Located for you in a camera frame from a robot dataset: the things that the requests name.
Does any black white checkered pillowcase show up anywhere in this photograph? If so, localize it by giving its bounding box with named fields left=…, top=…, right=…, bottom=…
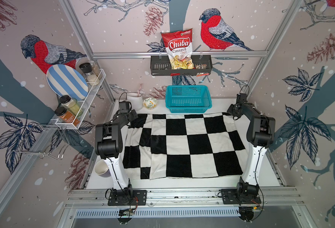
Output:
left=123, top=113, right=246, bottom=180

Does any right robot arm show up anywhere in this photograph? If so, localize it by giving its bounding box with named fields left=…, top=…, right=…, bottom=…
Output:
left=227, top=101, right=275, bottom=198

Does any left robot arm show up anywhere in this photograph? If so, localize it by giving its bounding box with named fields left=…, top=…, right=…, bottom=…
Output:
left=95, top=109, right=138, bottom=199

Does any white mug with straw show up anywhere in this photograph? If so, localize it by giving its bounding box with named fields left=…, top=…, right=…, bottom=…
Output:
left=127, top=92, right=143, bottom=111

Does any small floral ceramic bowl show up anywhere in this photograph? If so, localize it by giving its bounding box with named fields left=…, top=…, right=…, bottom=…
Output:
left=143, top=97, right=158, bottom=110

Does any teal plastic basket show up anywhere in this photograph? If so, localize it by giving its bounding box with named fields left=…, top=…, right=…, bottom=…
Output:
left=165, top=85, right=212, bottom=114

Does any green spice jar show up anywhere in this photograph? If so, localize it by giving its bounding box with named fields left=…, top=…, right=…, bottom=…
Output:
left=59, top=95, right=83, bottom=117

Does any purple white cup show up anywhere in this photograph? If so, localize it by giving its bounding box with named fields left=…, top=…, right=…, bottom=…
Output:
left=94, top=160, right=110, bottom=178

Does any glass salt shaker black lid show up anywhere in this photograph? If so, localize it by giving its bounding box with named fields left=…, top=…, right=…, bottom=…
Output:
left=79, top=62, right=100, bottom=86

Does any orange spice jar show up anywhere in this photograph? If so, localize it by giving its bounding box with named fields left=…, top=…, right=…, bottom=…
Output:
left=54, top=106, right=80, bottom=127

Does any blue white striped plate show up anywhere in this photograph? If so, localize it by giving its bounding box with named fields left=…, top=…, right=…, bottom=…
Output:
left=46, top=64, right=88, bottom=101

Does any red Chuba chips bag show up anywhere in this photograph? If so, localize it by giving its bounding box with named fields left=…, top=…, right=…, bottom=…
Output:
left=161, top=29, right=194, bottom=70

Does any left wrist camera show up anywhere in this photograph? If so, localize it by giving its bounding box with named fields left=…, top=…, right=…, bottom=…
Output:
left=119, top=101, right=132, bottom=114

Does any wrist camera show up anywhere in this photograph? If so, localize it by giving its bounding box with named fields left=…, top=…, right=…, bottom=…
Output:
left=236, top=93, right=247, bottom=105
left=119, top=101, right=132, bottom=114

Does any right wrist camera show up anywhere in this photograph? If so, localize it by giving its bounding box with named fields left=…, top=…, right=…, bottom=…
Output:
left=236, top=93, right=247, bottom=105

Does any black wall-mounted wire shelf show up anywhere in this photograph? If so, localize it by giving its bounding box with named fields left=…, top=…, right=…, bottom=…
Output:
left=150, top=55, right=213, bottom=77

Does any white wire wall rack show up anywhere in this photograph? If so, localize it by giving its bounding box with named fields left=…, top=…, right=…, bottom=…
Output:
left=40, top=68, right=107, bottom=131

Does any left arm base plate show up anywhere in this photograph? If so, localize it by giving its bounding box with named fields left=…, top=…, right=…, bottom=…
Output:
left=105, top=189, right=147, bottom=206

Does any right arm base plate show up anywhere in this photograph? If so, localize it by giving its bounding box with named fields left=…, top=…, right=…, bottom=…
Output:
left=217, top=189, right=262, bottom=205

